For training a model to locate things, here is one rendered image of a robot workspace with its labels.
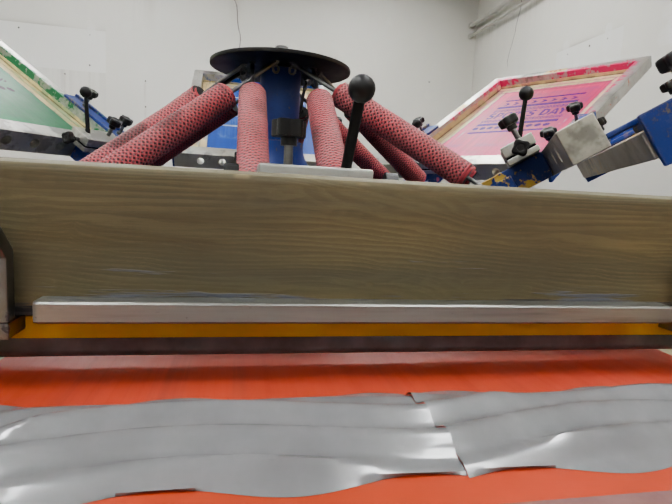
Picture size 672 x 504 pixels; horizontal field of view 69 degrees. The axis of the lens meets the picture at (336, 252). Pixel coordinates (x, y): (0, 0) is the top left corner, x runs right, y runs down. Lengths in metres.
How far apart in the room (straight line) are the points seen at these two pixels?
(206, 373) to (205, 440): 0.08
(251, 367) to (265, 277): 0.05
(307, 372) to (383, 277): 0.07
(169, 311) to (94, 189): 0.07
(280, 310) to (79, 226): 0.10
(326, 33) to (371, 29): 0.40
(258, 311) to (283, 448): 0.08
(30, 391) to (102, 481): 0.09
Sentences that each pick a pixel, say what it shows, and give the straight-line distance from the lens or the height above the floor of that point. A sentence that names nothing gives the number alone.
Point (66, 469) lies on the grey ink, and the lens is 0.19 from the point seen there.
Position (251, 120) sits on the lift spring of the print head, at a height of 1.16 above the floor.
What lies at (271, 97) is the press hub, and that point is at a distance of 1.08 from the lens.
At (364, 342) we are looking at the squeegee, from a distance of 0.29.
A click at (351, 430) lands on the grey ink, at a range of 0.20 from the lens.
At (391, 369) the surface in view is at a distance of 0.29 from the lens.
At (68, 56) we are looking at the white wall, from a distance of 4.68.
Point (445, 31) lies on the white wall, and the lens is 4.95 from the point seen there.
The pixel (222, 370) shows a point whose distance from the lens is 0.28.
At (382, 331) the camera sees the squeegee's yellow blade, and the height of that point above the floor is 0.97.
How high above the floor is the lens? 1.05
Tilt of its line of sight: 7 degrees down
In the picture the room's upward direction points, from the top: 3 degrees clockwise
